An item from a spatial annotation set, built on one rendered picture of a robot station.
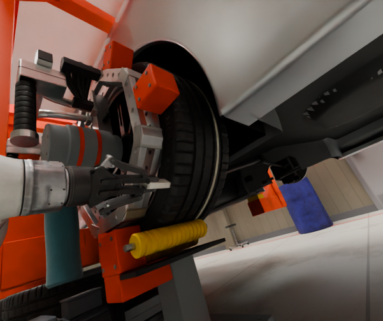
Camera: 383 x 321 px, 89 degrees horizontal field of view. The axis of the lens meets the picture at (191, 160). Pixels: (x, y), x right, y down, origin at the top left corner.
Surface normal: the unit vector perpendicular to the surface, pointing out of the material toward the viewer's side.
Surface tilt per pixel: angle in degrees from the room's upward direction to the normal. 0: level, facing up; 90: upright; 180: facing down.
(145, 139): 135
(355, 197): 90
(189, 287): 90
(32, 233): 90
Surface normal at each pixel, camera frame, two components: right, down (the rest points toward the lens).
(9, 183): 0.82, -0.20
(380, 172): -0.67, -0.08
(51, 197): 0.66, 0.29
